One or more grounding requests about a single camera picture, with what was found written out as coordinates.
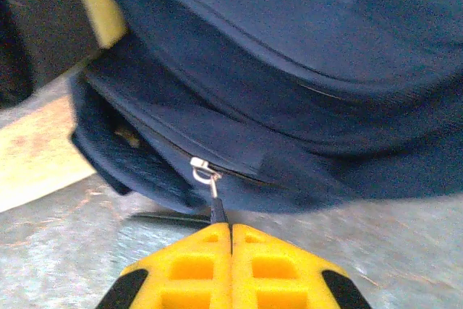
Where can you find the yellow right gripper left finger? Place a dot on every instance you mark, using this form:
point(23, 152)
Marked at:
point(188, 273)

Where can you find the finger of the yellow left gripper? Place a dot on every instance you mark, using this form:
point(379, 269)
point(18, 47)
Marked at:
point(54, 16)

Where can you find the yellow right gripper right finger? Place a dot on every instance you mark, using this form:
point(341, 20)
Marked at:
point(275, 273)

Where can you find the navy blue backpack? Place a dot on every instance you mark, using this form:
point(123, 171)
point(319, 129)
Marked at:
point(289, 70)

